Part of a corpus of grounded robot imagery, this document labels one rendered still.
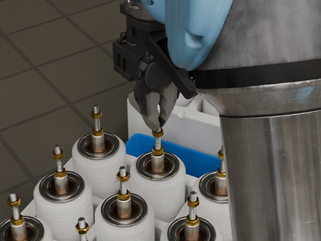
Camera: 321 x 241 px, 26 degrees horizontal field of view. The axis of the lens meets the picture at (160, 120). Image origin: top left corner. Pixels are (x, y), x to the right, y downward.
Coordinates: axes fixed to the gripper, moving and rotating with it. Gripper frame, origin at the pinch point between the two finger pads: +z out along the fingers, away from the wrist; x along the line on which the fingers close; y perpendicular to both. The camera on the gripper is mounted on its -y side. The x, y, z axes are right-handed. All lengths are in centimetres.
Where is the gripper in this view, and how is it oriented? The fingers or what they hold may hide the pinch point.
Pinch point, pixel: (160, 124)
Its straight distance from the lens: 113.0
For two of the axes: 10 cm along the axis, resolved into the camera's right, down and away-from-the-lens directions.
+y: -6.7, -4.6, 5.9
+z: 0.0, 7.9, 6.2
